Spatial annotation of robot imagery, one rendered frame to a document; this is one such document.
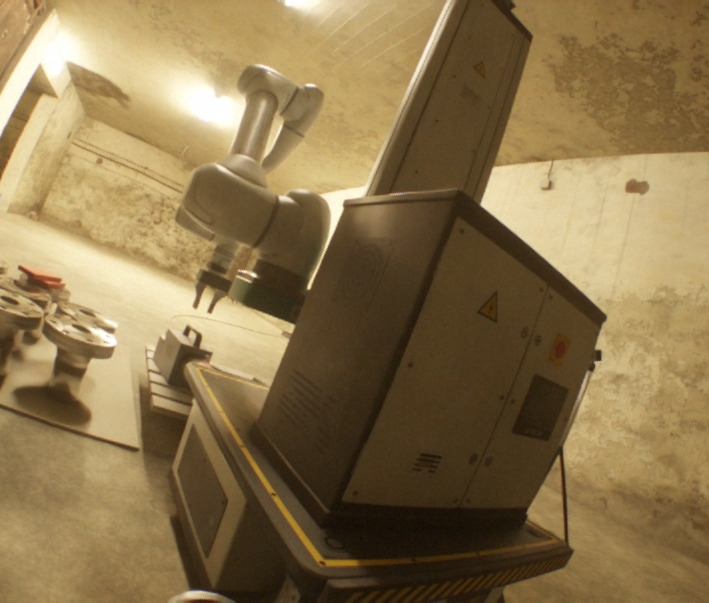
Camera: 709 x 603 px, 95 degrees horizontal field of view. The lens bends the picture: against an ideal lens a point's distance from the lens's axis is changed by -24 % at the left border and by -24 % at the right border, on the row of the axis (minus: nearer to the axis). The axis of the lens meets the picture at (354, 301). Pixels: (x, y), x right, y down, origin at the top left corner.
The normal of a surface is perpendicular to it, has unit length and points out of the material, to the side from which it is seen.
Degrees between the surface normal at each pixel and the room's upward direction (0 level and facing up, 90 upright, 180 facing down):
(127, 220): 90
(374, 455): 90
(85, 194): 90
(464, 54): 90
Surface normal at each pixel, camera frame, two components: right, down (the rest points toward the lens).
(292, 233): 0.44, 0.13
